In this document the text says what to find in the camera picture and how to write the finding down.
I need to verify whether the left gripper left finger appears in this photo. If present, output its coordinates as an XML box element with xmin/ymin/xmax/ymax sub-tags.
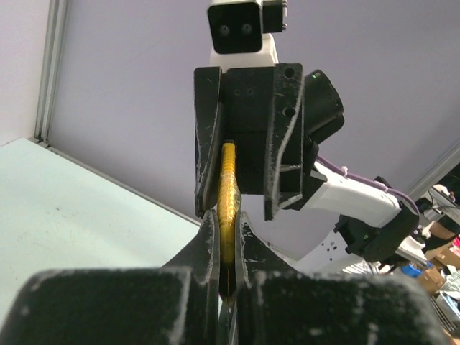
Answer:
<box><xmin>1</xmin><ymin>210</ymin><xmax>220</xmax><ymax>344</ymax></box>

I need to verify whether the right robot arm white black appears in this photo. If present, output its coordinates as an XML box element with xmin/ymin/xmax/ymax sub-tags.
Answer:
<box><xmin>193</xmin><ymin>63</ymin><xmax>419</xmax><ymax>267</ymax></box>

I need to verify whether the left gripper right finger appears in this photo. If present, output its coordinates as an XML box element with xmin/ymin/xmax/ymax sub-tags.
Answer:
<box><xmin>234</xmin><ymin>211</ymin><xmax>449</xmax><ymax>344</ymax></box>

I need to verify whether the right aluminium frame post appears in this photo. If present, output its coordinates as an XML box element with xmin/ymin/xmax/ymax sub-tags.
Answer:
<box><xmin>408</xmin><ymin>140</ymin><xmax>459</xmax><ymax>198</ymax></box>

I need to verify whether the person in background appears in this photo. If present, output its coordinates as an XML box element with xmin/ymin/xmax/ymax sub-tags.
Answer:
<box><xmin>422</xmin><ymin>183</ymin><xmax>460</xmax><ymax>259</ymax></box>

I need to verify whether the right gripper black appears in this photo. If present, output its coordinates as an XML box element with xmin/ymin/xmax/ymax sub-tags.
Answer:
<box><xmin>193</xmin><ymin>63</ymin><xmax>304</xmax><ymax>220</ymax></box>

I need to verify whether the aluminium frame post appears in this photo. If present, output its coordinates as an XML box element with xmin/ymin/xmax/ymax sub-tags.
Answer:
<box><xmin>34</xmin><ymin>0</ymin><xmax>72</xmax><ymax>143</ymax></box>
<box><xmin>408</xmin><ymin>140</ymin><xmax>459</xmax><ymax>198</ymax></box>

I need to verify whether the yellow utility knife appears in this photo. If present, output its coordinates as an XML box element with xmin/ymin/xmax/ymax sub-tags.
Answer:
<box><xmin>216</xmin><ymin>140</ymin><xmax>242</xmax><ymax>301</ymax></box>

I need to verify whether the background cardboard boxes clutter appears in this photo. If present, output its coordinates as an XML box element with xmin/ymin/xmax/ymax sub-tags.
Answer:
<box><xmin>397</xmin><ymin>249</ymin><xmax>459</xmax><ymax>338</ymax></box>

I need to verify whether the left aluminium frame post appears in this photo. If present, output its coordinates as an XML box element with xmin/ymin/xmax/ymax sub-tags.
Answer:
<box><xmin>34</xmin><ymin>0</ymin><xmax>72</xmax><ymax>143</ymax></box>

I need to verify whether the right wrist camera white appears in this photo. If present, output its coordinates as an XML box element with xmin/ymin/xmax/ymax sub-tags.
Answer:
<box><xmin>207</xmin><ymin>1</ymin><xmax>288</xmax><ymax>72</ymax></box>

